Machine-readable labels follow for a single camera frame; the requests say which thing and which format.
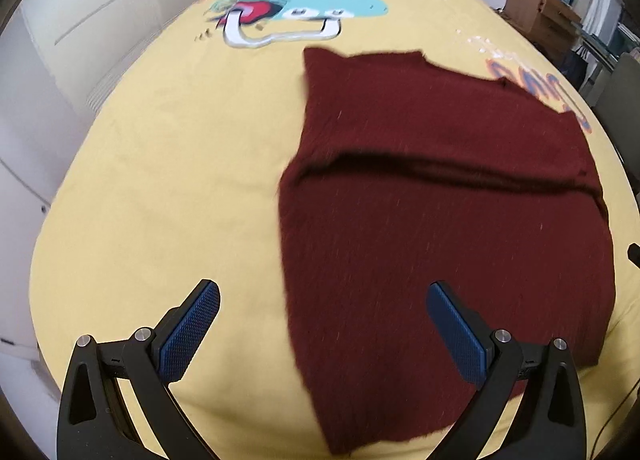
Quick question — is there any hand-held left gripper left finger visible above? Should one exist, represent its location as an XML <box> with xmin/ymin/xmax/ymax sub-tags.
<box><xmin>56</xmin><ymin>278</ymin><xmax>221</xmax><ymax>460</ymax></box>

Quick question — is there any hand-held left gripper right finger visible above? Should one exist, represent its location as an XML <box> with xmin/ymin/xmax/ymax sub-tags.
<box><xmin>425</xmin><ymin>281</ymin><xmax>587</xmax><ymax>460</ymax></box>

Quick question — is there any dark red knit sweater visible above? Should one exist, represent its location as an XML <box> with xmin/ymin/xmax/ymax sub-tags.
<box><xmin>277</xmin><ymin>46</ymin><xmax>617</xmax><ymax>458</ymax></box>

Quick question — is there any grey green chair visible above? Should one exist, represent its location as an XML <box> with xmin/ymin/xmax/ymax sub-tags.
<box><xmin>592</xmin><ymin>52</ymin><xmax>640</xmax><ymax>133</ymax></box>

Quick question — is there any yellow dinosaur printed blanket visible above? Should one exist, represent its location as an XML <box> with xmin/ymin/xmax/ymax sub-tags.
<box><xmin>30</xmin><ymin>0</ymin><xmax>640</xmax><ymax>460</ymax></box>

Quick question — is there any dark navy bag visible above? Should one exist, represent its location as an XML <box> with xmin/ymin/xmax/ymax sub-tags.
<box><xmin>565</xmin><ymin>44</ymin><xmax>594</xmax><ymax>91</ymax></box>

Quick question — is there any wooden drawer cabinet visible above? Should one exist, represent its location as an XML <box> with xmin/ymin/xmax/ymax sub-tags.
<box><xmin>502</xmin><ymin>0</ymin><xmax>583</xmax><ymax>58</ymax></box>

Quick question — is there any black cable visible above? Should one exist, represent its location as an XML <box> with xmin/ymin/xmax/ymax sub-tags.
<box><xmin>590</xmin><ymin>380</ymin><xmax>640</xmax><ymax>460</ymax></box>

